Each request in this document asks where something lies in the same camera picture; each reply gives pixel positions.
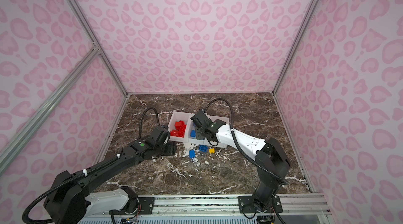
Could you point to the long red lego brick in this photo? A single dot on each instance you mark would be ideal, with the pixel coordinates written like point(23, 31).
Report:
point(179, 129)

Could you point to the white three-compartment bin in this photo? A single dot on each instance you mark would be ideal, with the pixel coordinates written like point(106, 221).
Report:
point(186, 117)

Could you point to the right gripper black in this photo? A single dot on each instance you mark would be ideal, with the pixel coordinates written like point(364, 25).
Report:
point(198, 136)

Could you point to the aluminium frame strut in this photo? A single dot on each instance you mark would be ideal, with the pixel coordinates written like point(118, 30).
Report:
point(22, 137)

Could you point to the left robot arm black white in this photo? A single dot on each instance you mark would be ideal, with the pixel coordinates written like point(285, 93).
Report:
point(72, 197)

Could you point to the blue lego brick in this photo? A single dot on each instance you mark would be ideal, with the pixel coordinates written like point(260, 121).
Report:
point(192, 154)
point(193, 134)
point(203, 148)

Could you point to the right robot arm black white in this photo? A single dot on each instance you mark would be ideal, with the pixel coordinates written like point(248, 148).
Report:
point(267, 156)

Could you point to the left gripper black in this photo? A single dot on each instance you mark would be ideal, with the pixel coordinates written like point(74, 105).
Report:
point(172, 148)

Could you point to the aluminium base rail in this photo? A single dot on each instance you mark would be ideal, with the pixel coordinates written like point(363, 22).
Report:
point(217, 209)

